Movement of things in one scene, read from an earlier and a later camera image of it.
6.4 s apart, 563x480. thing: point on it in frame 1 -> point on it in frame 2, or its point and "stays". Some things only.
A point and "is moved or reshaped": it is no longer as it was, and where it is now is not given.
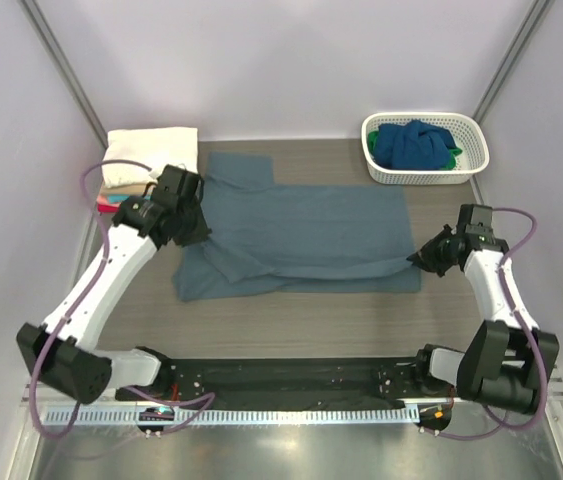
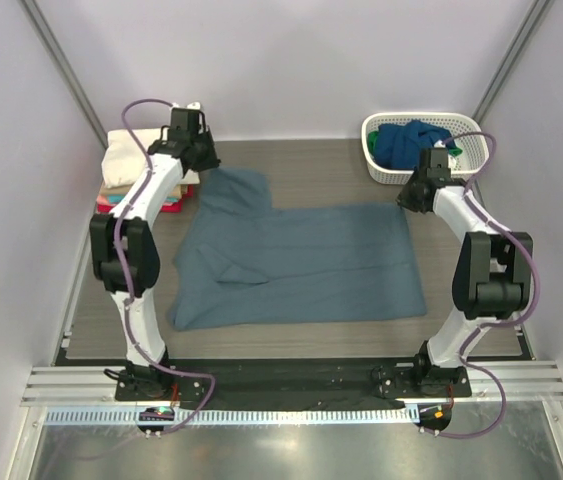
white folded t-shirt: x=154 y=148 stays
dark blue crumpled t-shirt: x=412 y=145 stays
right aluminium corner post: x=532 y=20 stays
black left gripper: x=202 y=230 -> x=213 y=161
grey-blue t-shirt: x=296 y=237 is moved or reshaped
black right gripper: x=426 y=258 -> x=404 y=198
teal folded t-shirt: x=121 y=198 stays
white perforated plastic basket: x=465 y=130 stays
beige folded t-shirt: x=137 y=189 stays
